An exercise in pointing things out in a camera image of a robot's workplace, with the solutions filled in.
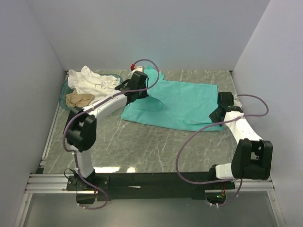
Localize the white t shirt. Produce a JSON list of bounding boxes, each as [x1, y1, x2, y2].
[[68, 66, 119, 105]]

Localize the purple cable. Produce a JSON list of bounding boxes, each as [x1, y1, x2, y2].
[[175, 94, 269, 208], [63, 59, 160, 210]]

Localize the beige t shirt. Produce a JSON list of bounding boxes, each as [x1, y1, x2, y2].
[[65, 92, 95, 108]]

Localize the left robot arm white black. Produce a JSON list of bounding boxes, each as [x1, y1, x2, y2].
[[62, 70, 148, 190]]

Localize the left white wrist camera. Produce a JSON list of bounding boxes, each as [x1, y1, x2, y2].
[[130, 64, 144, 72]]

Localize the aluminium frame rail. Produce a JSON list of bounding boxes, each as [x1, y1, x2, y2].
[[15, 109, 285, 227]]

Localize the teal plastic basket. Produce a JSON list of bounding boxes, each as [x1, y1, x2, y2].
[[59, 73, 124, 110]]

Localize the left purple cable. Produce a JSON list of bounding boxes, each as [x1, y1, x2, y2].
[[63, 59, 160, 210]]

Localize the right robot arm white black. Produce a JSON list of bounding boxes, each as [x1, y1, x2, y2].
[[208, 92, 273, 189]]

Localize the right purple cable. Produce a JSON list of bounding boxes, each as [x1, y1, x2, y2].
[[175, 94, 269, 208]]

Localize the teal t shirt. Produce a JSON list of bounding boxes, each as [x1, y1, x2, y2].
[[121, 67, 218, 131]]

